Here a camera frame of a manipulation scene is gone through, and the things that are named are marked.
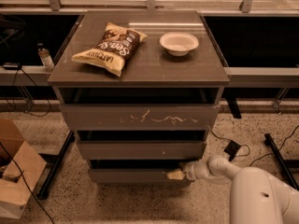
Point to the small clear bottle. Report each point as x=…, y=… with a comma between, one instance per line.
x=45, y=57

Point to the white paper bowl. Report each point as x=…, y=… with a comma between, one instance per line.
x=178, y=44

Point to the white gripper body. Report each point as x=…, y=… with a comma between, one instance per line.
x=189, y=172

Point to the grey top drawer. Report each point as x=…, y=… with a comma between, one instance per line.
x=139, y=117

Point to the black power adapter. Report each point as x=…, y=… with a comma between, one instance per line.
x=232, y=148

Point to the grey drawer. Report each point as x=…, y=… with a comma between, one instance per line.
x=141, y=150
x=131, y=176
x=139, y=117

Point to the black right table leg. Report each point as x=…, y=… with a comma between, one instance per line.
x=285, y=165

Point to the grey drawer cabinet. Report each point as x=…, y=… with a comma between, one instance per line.
x=151, y=77

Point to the yellow brown chip bag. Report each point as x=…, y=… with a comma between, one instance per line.
x=117, y=47

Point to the black left table leg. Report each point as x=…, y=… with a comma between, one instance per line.
x=54, y=162

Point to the grey middle drawer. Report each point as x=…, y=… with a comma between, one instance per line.
x=141, y=150

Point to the grey bottom drawer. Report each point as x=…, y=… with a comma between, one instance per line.
x=131, y=176

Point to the black table leg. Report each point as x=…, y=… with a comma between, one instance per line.
x=54, y=162
x=285, y=165

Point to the cardboard box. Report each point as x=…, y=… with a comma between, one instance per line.
x=21, y=168

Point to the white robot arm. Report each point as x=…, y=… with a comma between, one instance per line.
x=256, y=197

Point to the small black device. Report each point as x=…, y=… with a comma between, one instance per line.
x=12, y=66

